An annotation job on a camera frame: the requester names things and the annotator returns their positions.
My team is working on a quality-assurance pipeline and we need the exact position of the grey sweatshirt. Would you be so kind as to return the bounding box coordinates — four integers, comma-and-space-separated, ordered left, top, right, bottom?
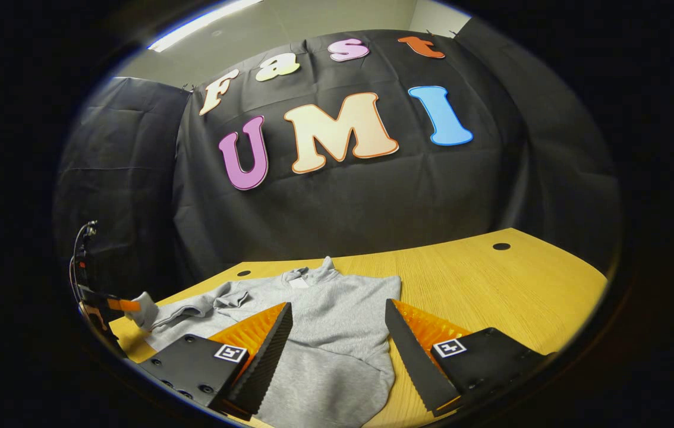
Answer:
125, 256, 402, 428

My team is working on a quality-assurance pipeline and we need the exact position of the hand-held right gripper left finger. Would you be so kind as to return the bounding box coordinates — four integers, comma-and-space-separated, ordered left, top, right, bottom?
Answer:
135, 302, 294, 420

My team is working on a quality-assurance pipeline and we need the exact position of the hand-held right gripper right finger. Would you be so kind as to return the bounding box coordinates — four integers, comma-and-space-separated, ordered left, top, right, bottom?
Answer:
385, 298, 555, 417

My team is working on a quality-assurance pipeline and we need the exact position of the black backdrop cloth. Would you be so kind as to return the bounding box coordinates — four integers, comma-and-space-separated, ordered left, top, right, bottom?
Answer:
53, 18, 622, 298

